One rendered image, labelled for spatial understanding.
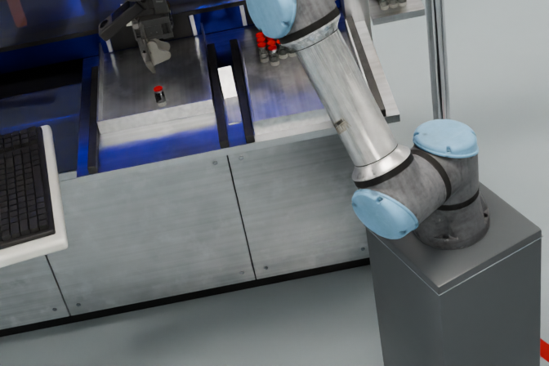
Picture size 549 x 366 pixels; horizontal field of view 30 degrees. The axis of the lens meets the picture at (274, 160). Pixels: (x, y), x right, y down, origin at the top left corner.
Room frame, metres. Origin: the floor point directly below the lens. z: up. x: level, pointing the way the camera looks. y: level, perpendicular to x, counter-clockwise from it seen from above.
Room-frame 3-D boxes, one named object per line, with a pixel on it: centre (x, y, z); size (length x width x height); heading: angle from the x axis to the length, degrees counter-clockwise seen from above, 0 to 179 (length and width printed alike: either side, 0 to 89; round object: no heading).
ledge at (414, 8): (2.21, -0.37, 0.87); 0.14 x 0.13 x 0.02; 0
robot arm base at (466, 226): (1.48, -0.32, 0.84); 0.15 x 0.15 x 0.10
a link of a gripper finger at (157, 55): (1.93, 0.21, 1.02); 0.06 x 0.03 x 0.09; 90
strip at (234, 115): (1.89, 0.07, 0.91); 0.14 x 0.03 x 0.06; 1
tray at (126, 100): (2.05, 0.24, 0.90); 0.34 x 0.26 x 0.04; 0
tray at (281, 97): (1.94, -0.10, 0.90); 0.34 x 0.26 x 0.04; 0
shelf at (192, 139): (1.98, 0.07, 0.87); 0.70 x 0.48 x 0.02; 90
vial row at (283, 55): (2.05, -0.10, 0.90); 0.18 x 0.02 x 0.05; 89
